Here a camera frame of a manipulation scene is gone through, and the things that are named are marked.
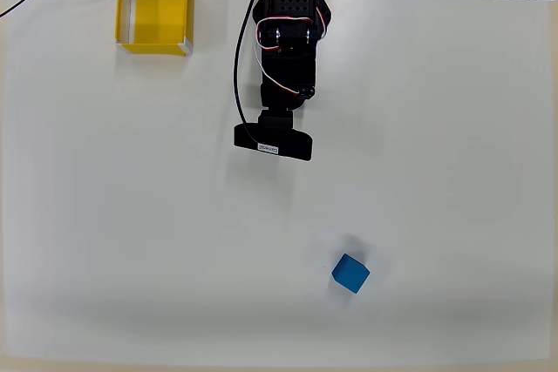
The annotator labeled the blue cube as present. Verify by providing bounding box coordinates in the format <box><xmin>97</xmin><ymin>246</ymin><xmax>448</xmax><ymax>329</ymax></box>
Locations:
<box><xmin>330</xmin><ymin>253</ymin><xmax>371</xmax><ymax>295</ymax></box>

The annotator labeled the yellow open box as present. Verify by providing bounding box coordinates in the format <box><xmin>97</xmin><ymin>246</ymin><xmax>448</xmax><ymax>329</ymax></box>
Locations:
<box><xmin>114</xmin><ymin>0</ymin><xmax>196</xmax><ymax>58</ymax></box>

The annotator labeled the thick black camera cable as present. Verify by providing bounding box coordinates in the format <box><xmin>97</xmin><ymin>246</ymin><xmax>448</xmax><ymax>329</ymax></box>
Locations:
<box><xmin>233</xmin><ymin>0</ymin><xmax>262</xmax><ymax>147</ymax></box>

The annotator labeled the black webcam with white label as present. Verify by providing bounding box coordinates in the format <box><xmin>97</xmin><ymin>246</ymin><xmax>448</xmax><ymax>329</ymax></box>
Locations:
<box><xmin>233</xmin><ymin>110</ymin><xmax>315</xmax><ymax>162</ymax></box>

